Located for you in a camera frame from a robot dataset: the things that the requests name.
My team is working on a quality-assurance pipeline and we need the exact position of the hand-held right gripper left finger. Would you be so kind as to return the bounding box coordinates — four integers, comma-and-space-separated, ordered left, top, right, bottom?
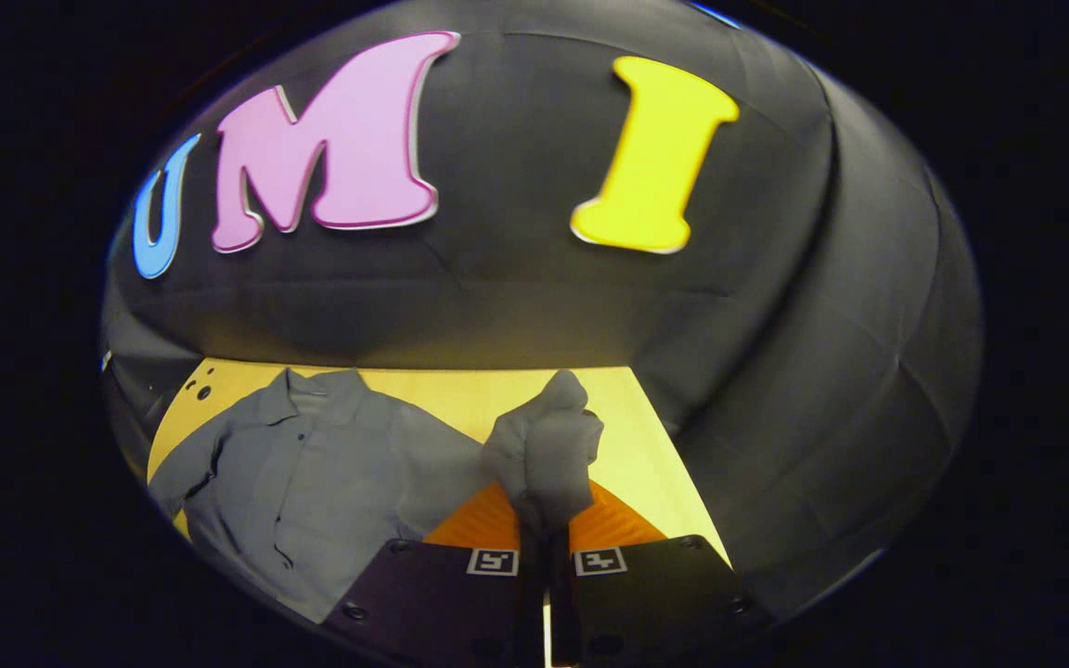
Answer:
323, 481, 537, 668

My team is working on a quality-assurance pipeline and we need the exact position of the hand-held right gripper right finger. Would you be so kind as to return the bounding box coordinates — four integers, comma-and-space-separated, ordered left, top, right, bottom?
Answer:
548, 479, 753, 668

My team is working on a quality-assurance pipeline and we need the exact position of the grey collared shirt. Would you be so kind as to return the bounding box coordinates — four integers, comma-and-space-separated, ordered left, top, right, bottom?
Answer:
147, 366, 606, 624

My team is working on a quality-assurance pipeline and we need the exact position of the black backdrop cloth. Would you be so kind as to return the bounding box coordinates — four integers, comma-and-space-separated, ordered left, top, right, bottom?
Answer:
100, 0, 985, 623

